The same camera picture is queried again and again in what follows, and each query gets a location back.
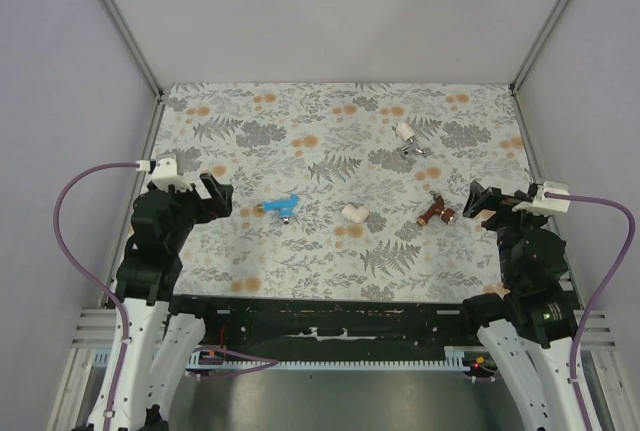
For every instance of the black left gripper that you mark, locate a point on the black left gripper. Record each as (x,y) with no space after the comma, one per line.
(220,195)

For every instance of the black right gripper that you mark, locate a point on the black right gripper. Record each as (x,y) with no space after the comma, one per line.
(491,198)

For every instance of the brown faucet chrome knob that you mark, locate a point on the brown faucet chrome knob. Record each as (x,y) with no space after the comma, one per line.
(438,209)

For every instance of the white pipe elbow fitting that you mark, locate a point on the white pipe elbow fitting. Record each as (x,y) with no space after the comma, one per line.
(356,215)

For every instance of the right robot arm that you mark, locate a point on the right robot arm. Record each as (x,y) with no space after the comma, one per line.
(531,332)

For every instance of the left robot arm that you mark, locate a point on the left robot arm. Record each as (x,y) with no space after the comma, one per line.
(152,346)

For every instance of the blue plastic faucet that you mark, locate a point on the blue plastic faucet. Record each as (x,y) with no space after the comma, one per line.
(283,207)

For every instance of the floral patterned table mat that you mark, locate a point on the floral patterned table mat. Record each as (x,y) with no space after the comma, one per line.
(333,145)

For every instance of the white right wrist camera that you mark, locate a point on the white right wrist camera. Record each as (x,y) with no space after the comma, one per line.
(547,199)

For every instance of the chrome faucet white handle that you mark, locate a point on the chrome faucet white handle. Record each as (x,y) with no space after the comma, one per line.
(410,147)

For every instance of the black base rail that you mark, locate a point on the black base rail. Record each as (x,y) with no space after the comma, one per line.
(326,330)

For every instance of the white cable duct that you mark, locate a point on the white cable duct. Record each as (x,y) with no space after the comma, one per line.
(453,361)

